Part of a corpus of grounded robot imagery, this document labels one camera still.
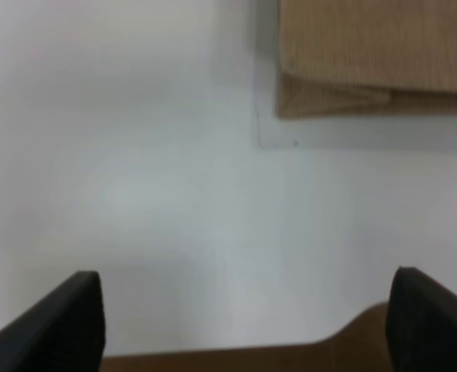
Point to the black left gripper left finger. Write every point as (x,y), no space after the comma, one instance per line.
(65,331)

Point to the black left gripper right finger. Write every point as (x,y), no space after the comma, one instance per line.
(421,325)

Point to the brown linen tote bag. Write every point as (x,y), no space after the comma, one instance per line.
(367,57)

